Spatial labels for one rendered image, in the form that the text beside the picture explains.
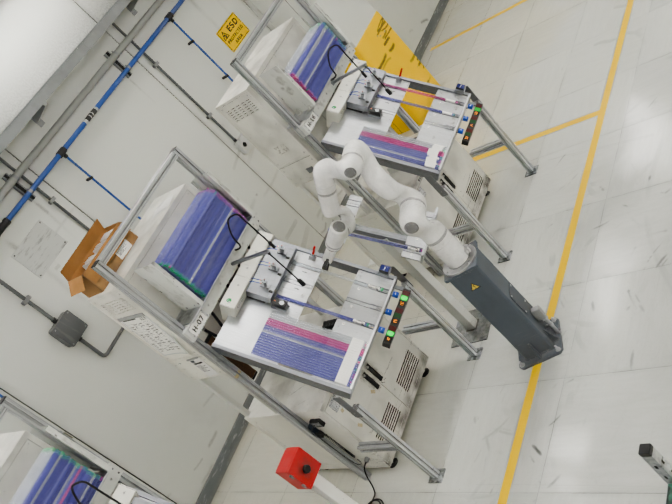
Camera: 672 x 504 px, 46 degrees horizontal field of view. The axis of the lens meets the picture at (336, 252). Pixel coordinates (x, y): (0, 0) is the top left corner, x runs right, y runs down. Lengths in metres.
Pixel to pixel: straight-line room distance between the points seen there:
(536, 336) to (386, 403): 0.88
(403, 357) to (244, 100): 1.72
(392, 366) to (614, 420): 1.27
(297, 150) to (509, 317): 1.67
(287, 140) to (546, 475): 2.38
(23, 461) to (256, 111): 2.31
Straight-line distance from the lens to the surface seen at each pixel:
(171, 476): 5.45
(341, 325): 3.93
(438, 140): 4.74
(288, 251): 4.11
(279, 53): 4.92
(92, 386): 5.21
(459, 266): 3.80
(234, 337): 3.92
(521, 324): 4.04
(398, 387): 4.43
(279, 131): 4.77
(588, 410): 3.86
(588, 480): 3.67
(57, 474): 3.47
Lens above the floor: 2.74
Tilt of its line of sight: 25 degrees down
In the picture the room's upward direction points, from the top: 47 degrees counter-clockwise
